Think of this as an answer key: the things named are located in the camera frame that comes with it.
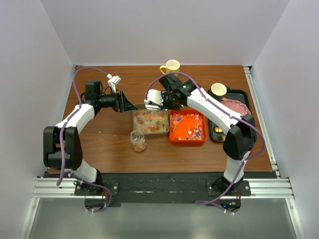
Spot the aluminium rail frame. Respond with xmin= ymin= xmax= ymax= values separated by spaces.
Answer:
xmin=18 ymin=65 xmax=306 ymax=239

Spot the yellow mug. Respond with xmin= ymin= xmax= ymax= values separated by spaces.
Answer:
xmin=159 ymin=59 xmax=180 ymax=74

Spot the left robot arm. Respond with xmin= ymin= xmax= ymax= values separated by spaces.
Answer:
xmin=43 ymin=77 xmax=137 ymax=195

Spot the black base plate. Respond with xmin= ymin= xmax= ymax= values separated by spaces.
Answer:
xmin=74 ymin=171 xmax=250 ymax=207

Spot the silver tin of gummies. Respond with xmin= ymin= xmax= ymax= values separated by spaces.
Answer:
xmin=133 ymin=104 xmax=169 ymax=135

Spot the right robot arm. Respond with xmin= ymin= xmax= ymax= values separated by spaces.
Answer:
xmin=159 ymin=73 xmax=257 ymax=196

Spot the dark green cup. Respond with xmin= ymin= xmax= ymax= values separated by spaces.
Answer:
xmin=209 ymin=83 xmax=229 ymax=102

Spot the gold spoon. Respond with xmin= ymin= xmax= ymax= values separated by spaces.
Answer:
xmin=213 ymin=126 xmax=225 ymax=134

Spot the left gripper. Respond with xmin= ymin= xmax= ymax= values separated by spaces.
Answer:
xmin=97 ymin=89 xmax=137 ymax=113

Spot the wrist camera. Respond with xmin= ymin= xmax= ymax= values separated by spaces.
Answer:
xmin=144 ymin=89 xmax=163 ymax=111
xmin=108 ymin=75 xmax=121 ymax=93

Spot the pink dotted plate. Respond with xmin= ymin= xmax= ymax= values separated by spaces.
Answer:
xmin=221 ymin=100 xmax=251 ymax=118

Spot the clear plastic jar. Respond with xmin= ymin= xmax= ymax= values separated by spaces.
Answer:
xmin=130 ymin=130 xmax=147 ymax=152

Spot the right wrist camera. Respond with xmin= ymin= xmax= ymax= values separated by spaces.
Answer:
xmin=144 ymin=89 xmax=163 ymax=111

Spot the orange tray of candies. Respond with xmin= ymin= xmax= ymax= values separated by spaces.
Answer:
xmin=169 ymin=109 xmax=207 ymax=146

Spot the black serving tray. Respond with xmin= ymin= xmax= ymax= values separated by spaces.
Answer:
xmin=209 ymin=89 xmax=251 ymax=142

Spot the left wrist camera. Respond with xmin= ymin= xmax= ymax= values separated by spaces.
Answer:
xmin=108 ymin=75 xmax=121 ymax=93

